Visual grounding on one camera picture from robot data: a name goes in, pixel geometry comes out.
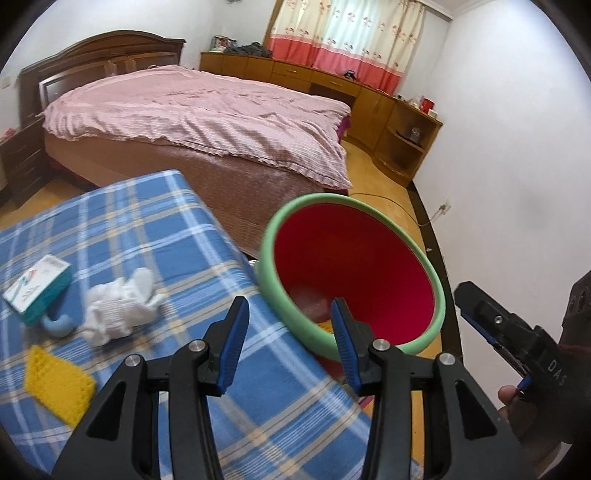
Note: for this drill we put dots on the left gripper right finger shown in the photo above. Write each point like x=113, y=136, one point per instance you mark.
x=465, y=436

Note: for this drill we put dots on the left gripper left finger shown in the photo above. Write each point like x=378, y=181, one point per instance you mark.
x=117, y=438

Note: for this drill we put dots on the light blue curved tube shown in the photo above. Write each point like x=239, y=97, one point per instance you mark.
x=57, y=326

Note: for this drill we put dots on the white sock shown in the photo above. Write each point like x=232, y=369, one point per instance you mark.
x=113, y=310

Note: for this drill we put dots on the teal white carton box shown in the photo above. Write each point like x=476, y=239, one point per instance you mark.
x=32, y=293

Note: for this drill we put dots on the person's right hand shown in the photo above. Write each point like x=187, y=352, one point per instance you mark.
x=516, y=411

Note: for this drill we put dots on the blue plaid tablecloth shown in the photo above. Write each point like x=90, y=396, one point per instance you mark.
x=283, y=416

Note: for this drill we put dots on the red bin green rim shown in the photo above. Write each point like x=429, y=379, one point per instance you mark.
x=322, y=246

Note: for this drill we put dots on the shelf ornament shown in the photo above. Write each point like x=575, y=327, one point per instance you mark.
x=415, y=135

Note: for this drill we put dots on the dark wooden nightstand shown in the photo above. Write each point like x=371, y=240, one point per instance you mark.
x=25, y=162

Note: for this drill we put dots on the red box on cabinet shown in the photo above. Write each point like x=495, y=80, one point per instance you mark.
x=426, y=105

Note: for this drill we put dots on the pink bedspread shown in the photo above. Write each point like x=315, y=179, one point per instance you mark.
x=212, y=114

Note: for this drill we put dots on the cream and red curtain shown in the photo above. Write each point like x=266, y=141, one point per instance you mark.
x=373, y=39

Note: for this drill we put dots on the dark clothes pile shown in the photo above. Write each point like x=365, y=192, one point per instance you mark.
x=254, y=49

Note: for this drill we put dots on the dark wooden bed frame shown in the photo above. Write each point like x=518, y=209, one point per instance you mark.
x=243, y=195

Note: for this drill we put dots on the photo frame on cabinet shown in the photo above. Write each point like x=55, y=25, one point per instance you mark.
x=219, y=43

